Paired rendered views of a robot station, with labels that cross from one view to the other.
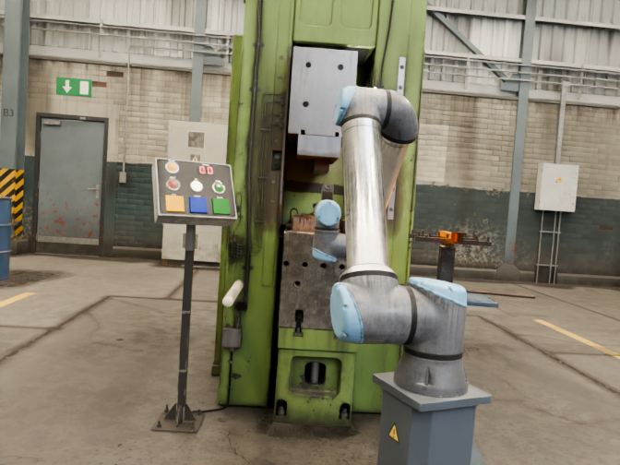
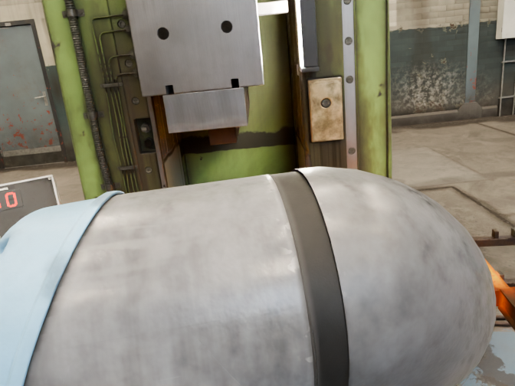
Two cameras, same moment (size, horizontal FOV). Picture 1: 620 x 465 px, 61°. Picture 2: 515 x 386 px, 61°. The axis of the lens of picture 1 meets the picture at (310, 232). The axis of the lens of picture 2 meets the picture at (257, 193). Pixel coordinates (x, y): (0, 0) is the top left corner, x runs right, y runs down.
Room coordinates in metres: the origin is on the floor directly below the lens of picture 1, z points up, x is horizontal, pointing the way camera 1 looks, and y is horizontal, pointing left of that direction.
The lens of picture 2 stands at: (1.38, -0.19, 1.46)
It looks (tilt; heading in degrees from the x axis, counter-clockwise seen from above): 18 degrees down; 3
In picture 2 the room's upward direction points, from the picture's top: 6 degrees counter-clockwise
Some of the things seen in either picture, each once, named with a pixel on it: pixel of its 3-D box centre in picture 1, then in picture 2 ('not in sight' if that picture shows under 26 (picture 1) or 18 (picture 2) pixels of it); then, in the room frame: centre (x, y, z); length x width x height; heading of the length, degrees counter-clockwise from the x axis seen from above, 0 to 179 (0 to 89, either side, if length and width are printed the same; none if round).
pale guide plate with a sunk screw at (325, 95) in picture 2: not in sight; (326, 109); (2.61, -0.33, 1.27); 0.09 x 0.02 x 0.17; 92
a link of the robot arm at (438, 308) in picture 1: (432, 313); not in sight; (1.35, -0.33, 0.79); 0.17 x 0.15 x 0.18; 100
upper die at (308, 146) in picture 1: (316, 150); (213, 100); (2.68, -0.01, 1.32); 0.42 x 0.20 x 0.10; 2
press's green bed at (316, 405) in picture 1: (313, 361); not in sight; (2.69, -0.06, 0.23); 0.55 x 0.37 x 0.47; 2
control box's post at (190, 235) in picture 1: (186, 306); not in sight; (2.37, 0.54, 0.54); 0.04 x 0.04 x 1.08; 2
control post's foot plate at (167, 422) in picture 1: (179, 412); not in sight; (2.37, 0.54, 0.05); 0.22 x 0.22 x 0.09; 2
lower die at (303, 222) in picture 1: (312, 221); not in sight; (2.68, -0.01, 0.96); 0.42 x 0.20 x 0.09; 2
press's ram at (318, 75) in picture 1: (328, 101); (217, 8); (2.68, -0.05, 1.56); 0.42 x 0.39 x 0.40; 2
